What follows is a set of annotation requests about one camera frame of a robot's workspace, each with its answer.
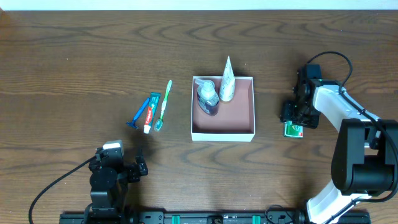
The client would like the green soap bar box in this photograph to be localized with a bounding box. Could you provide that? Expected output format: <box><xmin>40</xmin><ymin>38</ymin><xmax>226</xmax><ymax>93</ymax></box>
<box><xmin>284</xmin><ymin>121</ymin><xmax>303</xmax><ymax>138</ymax></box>

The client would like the green red toothpaste tube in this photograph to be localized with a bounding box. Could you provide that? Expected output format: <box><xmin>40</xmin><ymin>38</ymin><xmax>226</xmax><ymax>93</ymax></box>
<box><xmin>144</xmin><ymin>92</ymin><xmax>161</xmax><ymax>134</ymax></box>

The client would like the blue disposable razor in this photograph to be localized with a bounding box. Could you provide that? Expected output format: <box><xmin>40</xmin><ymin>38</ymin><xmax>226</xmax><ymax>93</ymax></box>
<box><xmin>126</xmin><ymin>98</ymin><xmax>150</xmax><ymax>129</ymax></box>

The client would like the green white toothbrush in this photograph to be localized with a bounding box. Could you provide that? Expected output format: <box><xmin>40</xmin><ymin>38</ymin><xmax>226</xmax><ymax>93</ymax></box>
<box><xmin>155</xmin><ymin>80</ymin><xmax>172</xmax><ymax>131</ymax></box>

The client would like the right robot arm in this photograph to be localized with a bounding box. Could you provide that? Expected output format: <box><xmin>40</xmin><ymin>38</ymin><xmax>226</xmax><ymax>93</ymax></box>
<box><xmin>280</xmin><ymin>78</ymin><xmax>397</xmax><ymax>223</ymax></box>

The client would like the clear pump soap bottle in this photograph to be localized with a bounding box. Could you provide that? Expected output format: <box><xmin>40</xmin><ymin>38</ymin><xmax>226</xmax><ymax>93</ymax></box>
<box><xmin>195</xmin><ymin>79</ymin><xmax>220</xmax><ymax>116</ymax></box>

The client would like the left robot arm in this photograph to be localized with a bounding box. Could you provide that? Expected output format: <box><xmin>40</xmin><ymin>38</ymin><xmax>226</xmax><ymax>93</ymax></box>
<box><xmin>89</xmin><ymin>147</ymin><xmax>148</xmax><ymax>218</ymax></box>

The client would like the white cardboard box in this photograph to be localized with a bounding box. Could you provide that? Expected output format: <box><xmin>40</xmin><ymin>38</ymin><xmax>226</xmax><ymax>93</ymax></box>
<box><xmin>190</xmin><ymin>77</ymin><xmax>256</xmax><ymax>142</ymax></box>

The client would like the white lotion tube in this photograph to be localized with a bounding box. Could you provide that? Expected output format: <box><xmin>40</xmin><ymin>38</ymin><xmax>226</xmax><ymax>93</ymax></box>
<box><xmin>219</xmin><ymin>57</ymin><xmax>236</xmax><ymax>102</ymax></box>

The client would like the black mounting rail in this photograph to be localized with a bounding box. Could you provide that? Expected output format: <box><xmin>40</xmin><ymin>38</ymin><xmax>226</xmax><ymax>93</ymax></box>
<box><xmin>59</xmin><ymin>210</ymin><xmax>371</xmax><ymax>224</ymax></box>

